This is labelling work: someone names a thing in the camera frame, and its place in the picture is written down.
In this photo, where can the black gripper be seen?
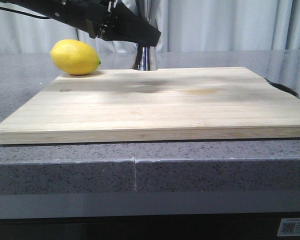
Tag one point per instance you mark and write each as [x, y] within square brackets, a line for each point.
[109, 20]

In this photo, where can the steel double jigger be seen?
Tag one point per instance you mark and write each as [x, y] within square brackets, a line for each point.
[144, 59]

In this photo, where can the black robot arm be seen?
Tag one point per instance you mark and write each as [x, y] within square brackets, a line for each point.
[22, 3]

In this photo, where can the yellow lemon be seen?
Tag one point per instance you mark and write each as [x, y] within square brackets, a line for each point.
[74, 57]

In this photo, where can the grey curtain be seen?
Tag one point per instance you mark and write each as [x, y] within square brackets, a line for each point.
[185, 25]

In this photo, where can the wooden cutting board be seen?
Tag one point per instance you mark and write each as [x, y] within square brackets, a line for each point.
[125, 105]

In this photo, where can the white QR label sticker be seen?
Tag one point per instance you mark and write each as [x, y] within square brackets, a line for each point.
[289, 227]

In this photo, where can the black cutting board handle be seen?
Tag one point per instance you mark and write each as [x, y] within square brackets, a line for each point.
[283, 88]

